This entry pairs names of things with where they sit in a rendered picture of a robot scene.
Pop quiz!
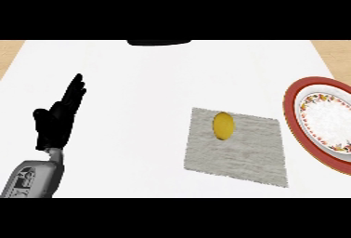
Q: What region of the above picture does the red rimmed floral plate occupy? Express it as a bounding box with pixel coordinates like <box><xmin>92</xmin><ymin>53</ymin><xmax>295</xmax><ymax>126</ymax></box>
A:
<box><xmin>284</xmin><ymin>76</ymin><xmax>351</xmax><ymax>177</ymax></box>

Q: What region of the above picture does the black flat object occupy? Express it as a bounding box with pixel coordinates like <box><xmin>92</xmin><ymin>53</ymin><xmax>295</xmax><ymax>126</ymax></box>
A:
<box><xmin>127</xmin><ymin>39</ymin><xmax>194</xmax><ymax>46</ymax></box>

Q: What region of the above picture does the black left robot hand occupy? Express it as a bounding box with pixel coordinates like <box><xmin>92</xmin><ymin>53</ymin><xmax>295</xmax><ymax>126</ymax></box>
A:
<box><xmin>31</xmin><ymin>73</ymin><xmax>89</xmax><ymax>152</ymax></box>

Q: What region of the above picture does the grey woven placemat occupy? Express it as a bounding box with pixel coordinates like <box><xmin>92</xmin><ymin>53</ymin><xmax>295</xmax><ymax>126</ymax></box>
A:
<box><xmin>183</xmin><ymin>107</ymin><xmax>290</xmax><ymax>189</ymax></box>

